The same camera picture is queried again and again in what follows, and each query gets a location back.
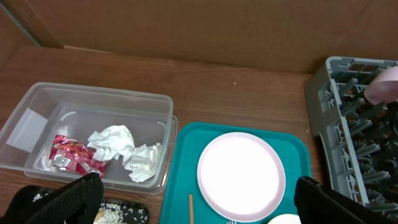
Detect clear plastic bin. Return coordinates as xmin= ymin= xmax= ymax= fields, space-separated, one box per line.
xmin=1 ymin=82 xmax=178 ymax=194

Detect red snack wrapper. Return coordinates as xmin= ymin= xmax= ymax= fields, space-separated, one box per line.
xmin=49 ymin=134 xmax=106 ymax=178

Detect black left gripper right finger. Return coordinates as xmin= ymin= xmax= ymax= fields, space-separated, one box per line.
xmin=294 ymin=176 xmax=395 ymax=224

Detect teal plastic tray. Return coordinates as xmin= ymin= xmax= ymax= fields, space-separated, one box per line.
xmin=159 ymin=122 xmax=312 ymax=224

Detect white bowl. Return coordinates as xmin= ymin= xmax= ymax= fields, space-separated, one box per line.
xmin=267 ymin=213 xmax=301 ymax=224

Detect large white plate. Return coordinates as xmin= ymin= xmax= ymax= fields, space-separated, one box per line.
xmin=197 ymin=132 xmax=286 ymax=223

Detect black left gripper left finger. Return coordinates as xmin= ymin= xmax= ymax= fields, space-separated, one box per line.
xmin=1 ymin=173 xmax=104 ymax=224

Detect bowl with rice and nuts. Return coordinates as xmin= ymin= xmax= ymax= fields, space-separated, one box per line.
xmin=364 ymin=66 xmax=397 ymax=105

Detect wooden chopstick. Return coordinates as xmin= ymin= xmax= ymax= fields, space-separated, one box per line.
xmin=188 ymin=194 xmax=195 ymax=224

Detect white napkin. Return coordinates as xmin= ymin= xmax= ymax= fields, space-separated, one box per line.
xmin=88 ymin=125 xmax=134 ymax=164
xmin=122 ymin=142 xmax=163 ymax=183

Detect grey dishwasher rack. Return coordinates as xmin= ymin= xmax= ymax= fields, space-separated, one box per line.
xmin=304 ymin=57 xmax=397 ymax=222

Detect spilled rice and nuts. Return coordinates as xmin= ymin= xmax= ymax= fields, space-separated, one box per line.
xmin=32 ymin=192 xmax=149 ymax=224

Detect black tray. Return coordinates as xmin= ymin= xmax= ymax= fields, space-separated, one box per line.
xmin=7 ymin=185 xmax=150 ymax=224

